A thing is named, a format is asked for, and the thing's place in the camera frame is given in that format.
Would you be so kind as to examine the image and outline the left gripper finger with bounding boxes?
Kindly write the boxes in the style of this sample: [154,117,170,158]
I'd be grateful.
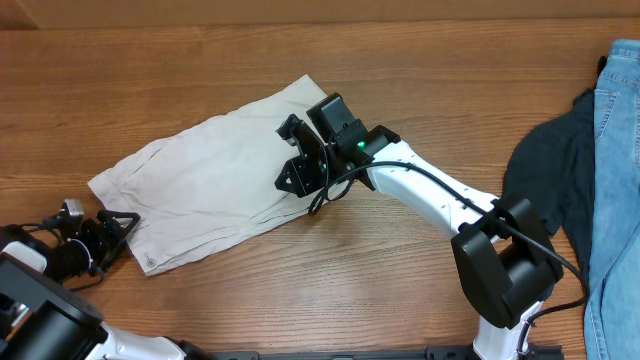
[97,209,141,225]
[102,219,138,272]

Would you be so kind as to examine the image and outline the beige shorts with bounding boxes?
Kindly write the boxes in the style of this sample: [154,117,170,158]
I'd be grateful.
[88,75,326,276]

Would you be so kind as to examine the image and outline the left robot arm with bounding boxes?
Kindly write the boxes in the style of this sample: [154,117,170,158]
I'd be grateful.
[1,208,210,360]

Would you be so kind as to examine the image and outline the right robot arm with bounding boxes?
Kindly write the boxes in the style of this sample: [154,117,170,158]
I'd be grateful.
[275,93,564,359]

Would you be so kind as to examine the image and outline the dark navy shirt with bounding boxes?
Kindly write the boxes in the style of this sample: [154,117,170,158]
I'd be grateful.
[503,56,626,299]

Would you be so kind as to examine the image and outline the blue denim jeans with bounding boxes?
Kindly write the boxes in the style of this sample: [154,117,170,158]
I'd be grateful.
[584,39,639,359]

